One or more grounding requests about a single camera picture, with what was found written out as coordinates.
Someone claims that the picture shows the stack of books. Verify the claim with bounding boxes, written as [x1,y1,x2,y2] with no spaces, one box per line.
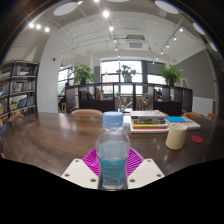
[129,109,170,134]

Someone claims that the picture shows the orange chairs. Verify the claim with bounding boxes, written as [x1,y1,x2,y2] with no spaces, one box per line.
[8,108,216,123]

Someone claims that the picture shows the ceiling air conditioner unit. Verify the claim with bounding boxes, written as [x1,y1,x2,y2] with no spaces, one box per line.
[125,34,148,51]

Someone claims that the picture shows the small potted plant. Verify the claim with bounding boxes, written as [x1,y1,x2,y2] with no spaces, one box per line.
[115,64,138,83]

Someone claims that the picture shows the tall leafy potted plant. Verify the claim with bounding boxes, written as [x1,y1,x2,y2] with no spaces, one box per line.
[159,64,184,87]

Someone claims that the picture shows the clear blue-capped water bottle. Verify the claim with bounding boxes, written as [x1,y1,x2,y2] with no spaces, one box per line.
[95,111,131,191]

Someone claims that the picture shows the tall dark bookshelf with books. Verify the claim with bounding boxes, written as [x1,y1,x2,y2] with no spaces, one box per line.
[0,60,40,128]

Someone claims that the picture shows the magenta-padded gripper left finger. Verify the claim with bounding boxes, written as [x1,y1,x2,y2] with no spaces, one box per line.
[60,148,101,190]

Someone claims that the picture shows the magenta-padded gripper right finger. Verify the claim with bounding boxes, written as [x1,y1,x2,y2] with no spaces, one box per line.
[126,148,166,190]

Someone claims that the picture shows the flat round red coaster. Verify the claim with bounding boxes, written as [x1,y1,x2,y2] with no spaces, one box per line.
[190,135,204,144]

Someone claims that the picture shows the white wall radiator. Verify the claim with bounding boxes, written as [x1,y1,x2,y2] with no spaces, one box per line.
[192,96,215,117]

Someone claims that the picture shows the cream ceramic cup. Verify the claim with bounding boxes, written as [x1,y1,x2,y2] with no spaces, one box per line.
[165,123,188,151]

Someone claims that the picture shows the large bushy potted plant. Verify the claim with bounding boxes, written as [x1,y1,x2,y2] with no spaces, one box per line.
[70,63,97,86]

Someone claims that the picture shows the low dark shelf unit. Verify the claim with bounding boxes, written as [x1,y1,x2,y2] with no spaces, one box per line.
[65,82,194,116]

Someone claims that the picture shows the ceiling lights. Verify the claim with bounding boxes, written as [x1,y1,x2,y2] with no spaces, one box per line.
[28,0,218,56]

